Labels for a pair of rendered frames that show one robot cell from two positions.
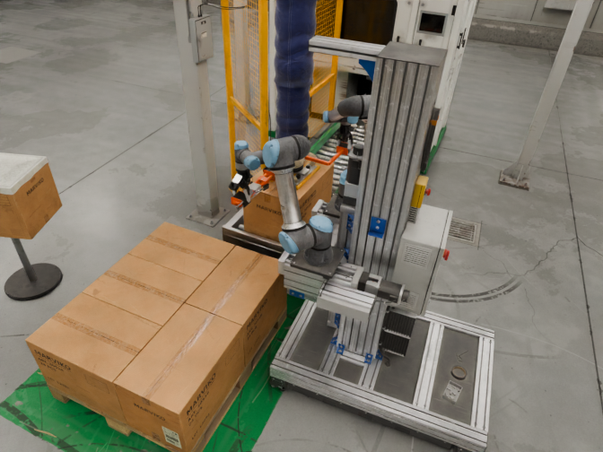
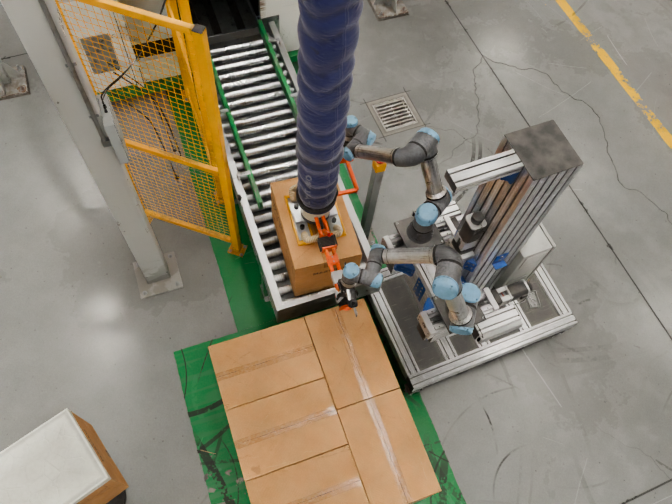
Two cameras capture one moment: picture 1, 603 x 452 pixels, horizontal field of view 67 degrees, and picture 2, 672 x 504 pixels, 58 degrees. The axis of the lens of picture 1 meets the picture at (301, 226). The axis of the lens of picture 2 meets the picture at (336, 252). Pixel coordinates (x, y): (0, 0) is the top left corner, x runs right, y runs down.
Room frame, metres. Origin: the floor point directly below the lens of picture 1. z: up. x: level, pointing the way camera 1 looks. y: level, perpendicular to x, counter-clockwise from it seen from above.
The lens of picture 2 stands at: (1.44, 1.35, 4.02)
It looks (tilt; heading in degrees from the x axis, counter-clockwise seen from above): 63 degrees down; 311
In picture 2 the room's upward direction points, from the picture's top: 8 degrees clockwise
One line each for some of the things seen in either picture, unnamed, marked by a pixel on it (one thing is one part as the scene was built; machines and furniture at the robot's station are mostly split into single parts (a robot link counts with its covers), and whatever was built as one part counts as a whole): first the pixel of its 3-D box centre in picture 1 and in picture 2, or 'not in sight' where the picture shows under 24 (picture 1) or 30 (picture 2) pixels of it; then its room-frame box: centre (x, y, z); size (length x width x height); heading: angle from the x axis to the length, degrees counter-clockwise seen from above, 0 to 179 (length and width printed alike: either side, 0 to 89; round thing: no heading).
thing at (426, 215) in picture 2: (351, 182); (426, 216); (2.23, -0.27, 1.20); 0.13 x 0.12 x 0.14; 102
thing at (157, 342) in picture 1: (174, 319); (318, 422); (1.89, 0.76, 0.34); 1.20 x 1.00 x 0.40; 158
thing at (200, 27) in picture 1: (202, 39); (114, 129); (3.43, 0.79, 1.62); 0.20 x 0.05 x 0.30; 158
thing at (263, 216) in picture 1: (289, 197); (314, 233); (2.72, 0.09, 0.75); 0.60 x 0.40 x 0.40; 154
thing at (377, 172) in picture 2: not in sight; (370, 204); (2.74, -0.45, 0.50); 0.07 x 0.07 x 1.00; 68
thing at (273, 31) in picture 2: not in sight; (318, 142); (3.36, -0.51, 0.50); 2.31 x 0.05 x 0.19; 158
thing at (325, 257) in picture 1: (318, 248); not in sight; (1.76, -0.09, 1.09); 0.15 x 0.15 x 0.10
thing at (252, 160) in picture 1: (252, 159); (371, 275); (2.12, 0.28, 1.38); 0.11 x 0.11 x 0.08; 33
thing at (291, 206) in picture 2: not in sight; (299, 217); (2.77, 0.18, 0.98); 0.34 x 0.10 x 0.05; 154
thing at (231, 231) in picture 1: (266, 243); (330, 294); (2.40, 0.23, 0.58); 0.70 x 0.03 x 0.06; 68
